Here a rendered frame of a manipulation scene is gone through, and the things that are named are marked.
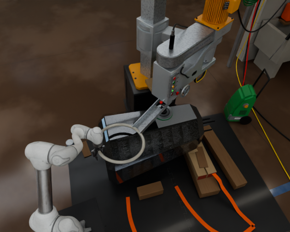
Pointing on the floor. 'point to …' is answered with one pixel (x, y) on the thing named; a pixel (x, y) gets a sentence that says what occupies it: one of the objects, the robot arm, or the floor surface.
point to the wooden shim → (85, 149)
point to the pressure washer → (243, 102)
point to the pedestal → (137, 94)
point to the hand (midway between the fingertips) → (99, 156)
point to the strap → (194, 211)
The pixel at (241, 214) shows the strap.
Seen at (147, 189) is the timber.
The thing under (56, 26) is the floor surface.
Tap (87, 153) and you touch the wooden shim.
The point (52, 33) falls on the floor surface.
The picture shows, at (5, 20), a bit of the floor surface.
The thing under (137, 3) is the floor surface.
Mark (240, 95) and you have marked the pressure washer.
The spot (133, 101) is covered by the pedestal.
